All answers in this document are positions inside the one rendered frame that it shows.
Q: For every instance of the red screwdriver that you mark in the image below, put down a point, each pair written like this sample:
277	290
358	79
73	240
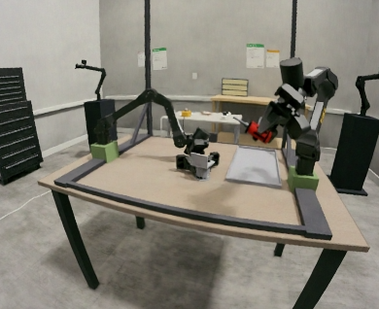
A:
252	128

